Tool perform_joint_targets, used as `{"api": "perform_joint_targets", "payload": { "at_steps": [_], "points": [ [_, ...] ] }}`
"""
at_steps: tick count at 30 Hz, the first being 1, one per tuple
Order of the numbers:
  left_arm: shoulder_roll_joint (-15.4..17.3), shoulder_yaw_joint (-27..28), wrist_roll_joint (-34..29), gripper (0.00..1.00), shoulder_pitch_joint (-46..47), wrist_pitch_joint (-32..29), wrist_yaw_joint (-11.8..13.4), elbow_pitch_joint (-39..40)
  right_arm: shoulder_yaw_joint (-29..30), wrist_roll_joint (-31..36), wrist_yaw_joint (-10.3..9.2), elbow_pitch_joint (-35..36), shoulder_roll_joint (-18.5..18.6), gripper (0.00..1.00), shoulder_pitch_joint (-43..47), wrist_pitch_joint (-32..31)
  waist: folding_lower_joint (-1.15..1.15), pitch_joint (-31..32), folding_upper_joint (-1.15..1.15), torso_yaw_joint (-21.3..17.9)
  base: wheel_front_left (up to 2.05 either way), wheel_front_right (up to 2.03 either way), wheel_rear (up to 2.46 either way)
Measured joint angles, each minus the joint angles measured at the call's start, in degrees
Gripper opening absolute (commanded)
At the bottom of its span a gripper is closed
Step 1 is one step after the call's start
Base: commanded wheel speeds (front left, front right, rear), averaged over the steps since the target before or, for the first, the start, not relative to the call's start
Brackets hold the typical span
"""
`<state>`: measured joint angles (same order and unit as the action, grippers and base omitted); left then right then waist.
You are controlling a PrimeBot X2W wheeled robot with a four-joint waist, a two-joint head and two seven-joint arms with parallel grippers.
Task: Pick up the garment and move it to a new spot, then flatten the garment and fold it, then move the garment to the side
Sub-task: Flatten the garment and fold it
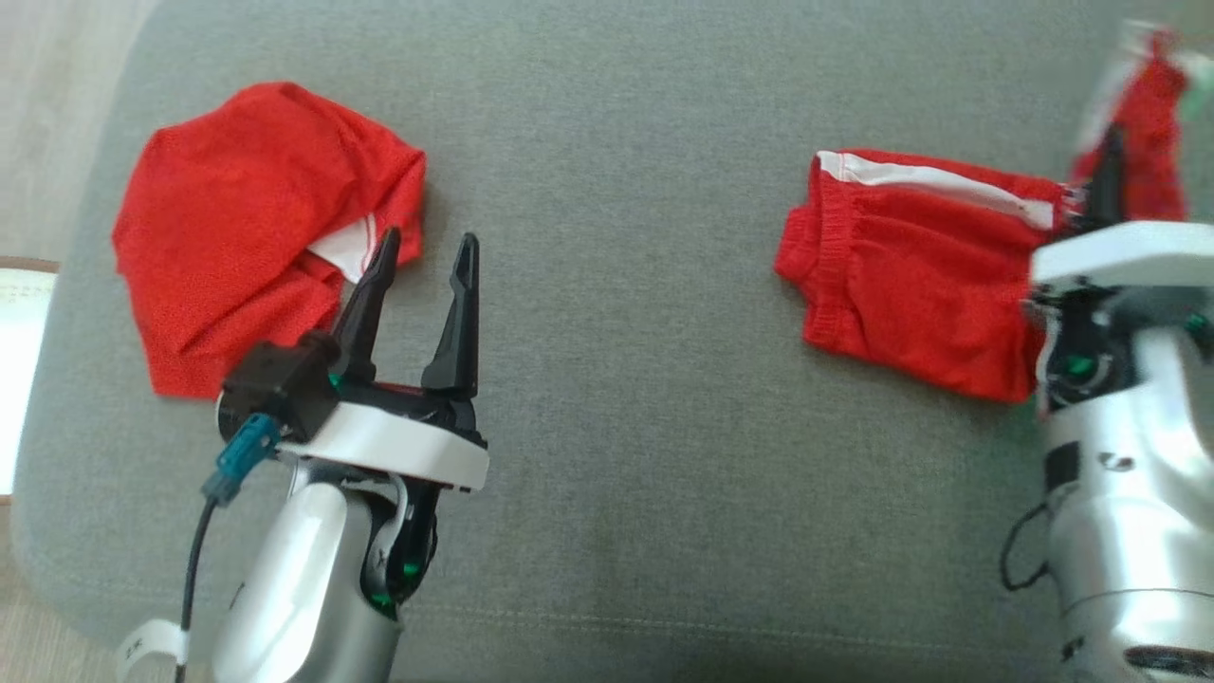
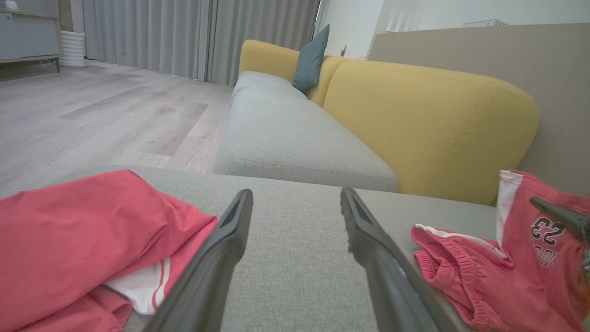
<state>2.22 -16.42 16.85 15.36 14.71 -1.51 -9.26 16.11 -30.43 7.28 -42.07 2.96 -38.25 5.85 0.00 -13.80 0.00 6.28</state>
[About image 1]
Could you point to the red basketball jersey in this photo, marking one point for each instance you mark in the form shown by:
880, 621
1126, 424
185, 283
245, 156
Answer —
237, 209

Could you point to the grey fabric sofa ottoman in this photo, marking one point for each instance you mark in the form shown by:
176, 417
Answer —
616, 379

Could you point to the red shorts with white stripe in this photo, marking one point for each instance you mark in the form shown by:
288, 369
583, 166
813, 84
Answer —
901, 275

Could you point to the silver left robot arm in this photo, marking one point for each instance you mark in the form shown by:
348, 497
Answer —
294, 569

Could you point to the white laundry basket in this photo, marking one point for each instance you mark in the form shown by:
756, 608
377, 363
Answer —
19, 379

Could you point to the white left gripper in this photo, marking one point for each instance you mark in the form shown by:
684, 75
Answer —
398, 446

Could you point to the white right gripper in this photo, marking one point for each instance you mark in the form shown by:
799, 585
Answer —
1129, 254

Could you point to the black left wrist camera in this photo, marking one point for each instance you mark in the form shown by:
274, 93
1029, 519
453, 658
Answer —
280, 384

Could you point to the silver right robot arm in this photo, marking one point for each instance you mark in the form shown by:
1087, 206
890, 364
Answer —
1138, 493

